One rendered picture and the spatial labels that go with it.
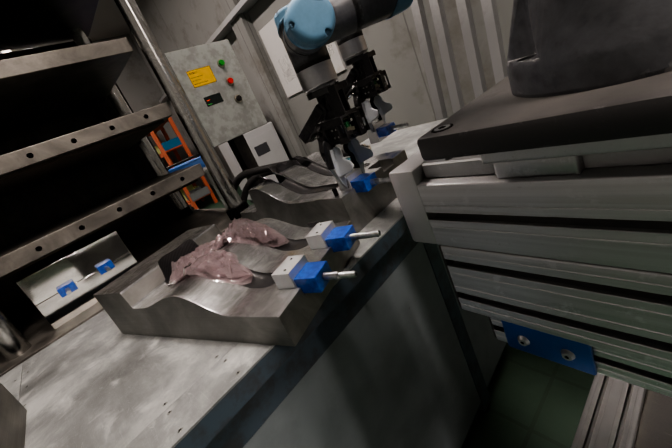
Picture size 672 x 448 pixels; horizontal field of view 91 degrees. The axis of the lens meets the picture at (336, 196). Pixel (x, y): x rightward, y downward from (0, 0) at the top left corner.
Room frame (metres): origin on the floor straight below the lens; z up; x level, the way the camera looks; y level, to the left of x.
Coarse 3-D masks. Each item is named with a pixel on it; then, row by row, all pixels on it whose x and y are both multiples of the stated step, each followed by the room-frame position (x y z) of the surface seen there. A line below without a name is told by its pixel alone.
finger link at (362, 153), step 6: (354, 138) 0.71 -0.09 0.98; (348, 144) 0.72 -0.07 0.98; (354, 144) 0.71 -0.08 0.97; (348, 150) 0.72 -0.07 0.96; (354, 150) 0.72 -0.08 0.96; (360, 150) 0.71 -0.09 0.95; (366, 150) 0.70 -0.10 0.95; (354, 156) 0.72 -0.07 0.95; (360, 156) 0.72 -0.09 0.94; (366, 156) 0.71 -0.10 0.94; (354, 162) 0.73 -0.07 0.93; (360, 162) 0.73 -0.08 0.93
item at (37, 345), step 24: (192, 216) 1.73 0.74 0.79; (216, 216) 1.49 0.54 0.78; (144, 240) 1.66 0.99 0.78; (168, 240) 1.43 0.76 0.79; (24, 312) 1.27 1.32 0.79; (96, 312) 0.92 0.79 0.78; (24, 336) 0.98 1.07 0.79; (48, 336) 0.89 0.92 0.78; (0, 360) 0.87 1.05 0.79; (24, 360) 0.81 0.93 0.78
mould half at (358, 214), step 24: (288, 168) 1.00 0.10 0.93; (264, 192) 0.88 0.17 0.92; (288, 192) 0.86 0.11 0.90; (360, 192) 0.69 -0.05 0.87; (384, 192) 0.73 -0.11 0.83; (264, 216) 0.93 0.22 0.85; (288, 216) 0.83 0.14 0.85; (312, 216) 0.75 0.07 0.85; (336, 216) 0.68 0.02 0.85; (360, 216) 0.67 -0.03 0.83
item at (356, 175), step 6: (360, 168) 0.72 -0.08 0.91; (348, 174) 0.70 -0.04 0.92; (354, 174) 0.70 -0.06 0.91; (360, 174) 0.71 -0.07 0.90; (366, 174) 0.69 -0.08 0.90; (372, 174) 0.68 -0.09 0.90; (348, 180) 0.69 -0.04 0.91; (354, 180) 0.69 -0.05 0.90; (360, 180) 0.67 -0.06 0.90; (366, 180) 0.66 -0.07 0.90; (372, 180) 0.66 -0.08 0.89; (378, 180) 0.65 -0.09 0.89; (384, 180) 0.64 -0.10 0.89; (390, 180) 0.63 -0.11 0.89; (342, 186) 0.71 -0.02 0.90; (354, 186) 0.68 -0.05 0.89; (360, 186) 0.67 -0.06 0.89; (366, 186) 0.66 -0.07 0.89; (372, 186) 0.67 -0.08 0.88
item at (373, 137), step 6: (378, 126) 0.98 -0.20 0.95; (384, 126) 0.95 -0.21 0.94; (390, 126) 0.95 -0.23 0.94; (396, 126) 0.93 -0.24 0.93; (402, 126) 0.92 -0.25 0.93; (378, 132) 0.96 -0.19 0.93; (384, 132) 0.95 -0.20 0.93; (390, 132) 0.94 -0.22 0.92; (372, 138) 0.98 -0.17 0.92; (378, 138) 0.97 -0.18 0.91; (384, 138) 0.98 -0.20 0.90
